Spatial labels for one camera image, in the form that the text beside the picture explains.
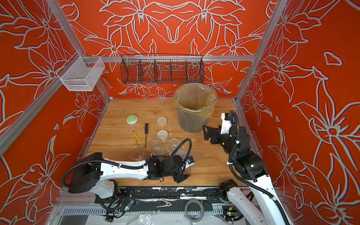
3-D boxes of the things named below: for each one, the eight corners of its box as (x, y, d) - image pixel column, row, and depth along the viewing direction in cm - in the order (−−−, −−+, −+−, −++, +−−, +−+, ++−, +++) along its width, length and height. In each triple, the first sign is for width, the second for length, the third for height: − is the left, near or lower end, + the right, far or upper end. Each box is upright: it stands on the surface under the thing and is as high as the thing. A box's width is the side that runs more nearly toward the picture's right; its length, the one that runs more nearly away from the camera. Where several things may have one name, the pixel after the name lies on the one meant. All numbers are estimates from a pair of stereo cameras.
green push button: (126, 124, 105) (125, 122, 103) (128, 115, 111) (127, 113, 109) (136, 124, 105) (135, 122, 103) (138, 115, 111) (138, 113, 109)
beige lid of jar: (156, 126, 105) (156, 124, 103) (157, 118, 110) (157, 116, 108) (166, 126, 104) (166, 124, 103) (167, 118, 110) (167, 116, 108)
